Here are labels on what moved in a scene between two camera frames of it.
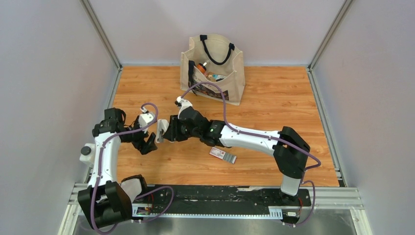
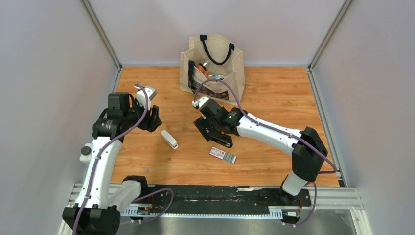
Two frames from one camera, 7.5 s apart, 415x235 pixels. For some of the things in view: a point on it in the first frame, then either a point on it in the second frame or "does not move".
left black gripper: [149, 146] → [151, 123]
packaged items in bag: [214, 77] does not move
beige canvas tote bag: [213, 58] does not move
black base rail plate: [179, 200] does not move
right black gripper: [170, 134] → [201, 124]
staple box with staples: [222, 155] does not move
